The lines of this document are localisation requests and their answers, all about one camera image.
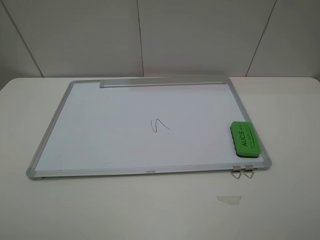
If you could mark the green whiteboard eraser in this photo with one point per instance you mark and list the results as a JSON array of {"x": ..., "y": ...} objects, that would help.
[{"x": 245, "y": 139}]

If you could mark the aluminium framed whiteboard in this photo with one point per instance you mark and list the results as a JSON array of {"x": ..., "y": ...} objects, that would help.
[{"x": 143, "y": 126}]

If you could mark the left metal binder clip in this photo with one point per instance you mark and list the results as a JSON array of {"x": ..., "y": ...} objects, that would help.
[{"x": 236, "y": 172}]

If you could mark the clear tape piece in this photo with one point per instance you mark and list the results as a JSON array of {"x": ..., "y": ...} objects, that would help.
[{"x": 230, "y": 200}]

